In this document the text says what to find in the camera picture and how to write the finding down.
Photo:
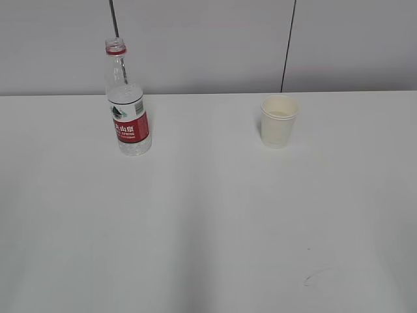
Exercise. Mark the white paper cup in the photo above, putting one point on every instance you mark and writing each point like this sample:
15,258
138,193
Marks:
279,113

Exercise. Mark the clear red-label water bottle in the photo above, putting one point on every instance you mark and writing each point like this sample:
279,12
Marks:
125,98

